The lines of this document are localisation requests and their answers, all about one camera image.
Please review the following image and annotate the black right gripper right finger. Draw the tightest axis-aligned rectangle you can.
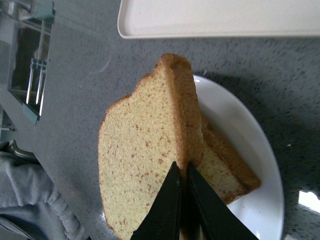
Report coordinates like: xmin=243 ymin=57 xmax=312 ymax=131
xmin=187 ymin=163 xmax=257 ymax=240

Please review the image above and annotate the white oval plate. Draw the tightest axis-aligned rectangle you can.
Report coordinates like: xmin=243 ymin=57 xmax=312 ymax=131
xmin=194 ymin=75 xmax=285 ymax=240

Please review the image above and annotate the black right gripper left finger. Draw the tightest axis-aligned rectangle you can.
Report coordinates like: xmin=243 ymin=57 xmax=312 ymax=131
xmin=131 ymin=162 xmax=182 ymax=240

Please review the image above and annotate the beige rabbit tray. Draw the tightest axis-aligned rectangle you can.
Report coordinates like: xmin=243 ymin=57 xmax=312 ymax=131
xmin=117 ymin=0 xmax=320 ymax=39

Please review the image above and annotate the grey cloth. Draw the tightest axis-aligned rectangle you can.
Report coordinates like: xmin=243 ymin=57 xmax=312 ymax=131
xmin=0 ymin=141 xmax=90 ymax=240

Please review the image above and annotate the bread slice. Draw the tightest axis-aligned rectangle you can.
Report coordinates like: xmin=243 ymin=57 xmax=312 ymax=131
xmin=197 ymin=114 xmax=261 ymax=205
xmin=98 ymin=53 xmax=204 ymax=240

